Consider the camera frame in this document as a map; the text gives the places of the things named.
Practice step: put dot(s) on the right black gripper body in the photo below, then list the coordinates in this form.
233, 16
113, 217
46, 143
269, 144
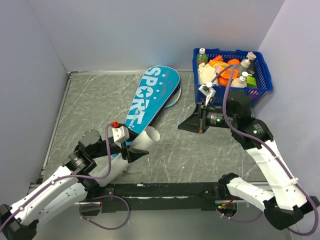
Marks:
213, 117

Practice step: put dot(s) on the badminton racket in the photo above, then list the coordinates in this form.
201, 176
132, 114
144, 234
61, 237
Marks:
174, 97

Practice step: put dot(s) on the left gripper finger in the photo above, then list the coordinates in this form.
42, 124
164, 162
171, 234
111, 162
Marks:
132, 135
134, 155

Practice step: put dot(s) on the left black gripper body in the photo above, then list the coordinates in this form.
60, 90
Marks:
115, 148

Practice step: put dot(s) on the green drink bottle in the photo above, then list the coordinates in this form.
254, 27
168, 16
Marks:
202, 57

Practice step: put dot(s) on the beige cloth bag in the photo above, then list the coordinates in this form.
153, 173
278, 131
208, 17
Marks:
206, 73

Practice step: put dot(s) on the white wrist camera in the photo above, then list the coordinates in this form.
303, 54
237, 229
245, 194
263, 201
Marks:
208, 90
120, 132

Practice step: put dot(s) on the grey pump bottle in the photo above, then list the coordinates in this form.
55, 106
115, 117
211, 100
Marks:
245, 63

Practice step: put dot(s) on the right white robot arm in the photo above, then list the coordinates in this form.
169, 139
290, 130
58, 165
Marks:
286, 202

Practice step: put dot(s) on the orange fruit front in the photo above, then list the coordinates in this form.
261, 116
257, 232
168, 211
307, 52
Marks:
223, 81

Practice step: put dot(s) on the orange fruit back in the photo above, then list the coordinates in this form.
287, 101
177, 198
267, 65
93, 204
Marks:
233, 61

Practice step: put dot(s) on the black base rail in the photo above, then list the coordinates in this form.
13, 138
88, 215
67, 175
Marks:
155, 196

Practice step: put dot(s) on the orange fruit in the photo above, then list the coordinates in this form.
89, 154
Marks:
233, 61
223, 81

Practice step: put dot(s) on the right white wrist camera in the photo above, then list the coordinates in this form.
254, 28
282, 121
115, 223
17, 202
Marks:
208, 90

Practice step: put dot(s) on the blue plastic basket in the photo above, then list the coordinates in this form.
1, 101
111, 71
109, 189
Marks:
262, 75

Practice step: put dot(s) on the white pump bottle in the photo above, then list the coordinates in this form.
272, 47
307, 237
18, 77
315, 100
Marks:
241, 81

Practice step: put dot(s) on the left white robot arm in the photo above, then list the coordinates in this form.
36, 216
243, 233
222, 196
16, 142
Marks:
94, 163

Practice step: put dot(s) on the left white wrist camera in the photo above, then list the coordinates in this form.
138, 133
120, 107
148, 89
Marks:
120, 132

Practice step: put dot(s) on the blue racket cover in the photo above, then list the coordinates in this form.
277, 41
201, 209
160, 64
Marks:
156, 86

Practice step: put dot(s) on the orange carton box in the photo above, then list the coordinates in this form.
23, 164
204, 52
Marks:
220, 66

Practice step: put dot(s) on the white shuttlecock tube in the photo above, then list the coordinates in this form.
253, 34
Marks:
143, 142

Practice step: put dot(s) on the green box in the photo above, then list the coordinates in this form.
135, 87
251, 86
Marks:
251, 82

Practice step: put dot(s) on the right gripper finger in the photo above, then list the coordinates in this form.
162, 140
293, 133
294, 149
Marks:
197, 113
190, 124

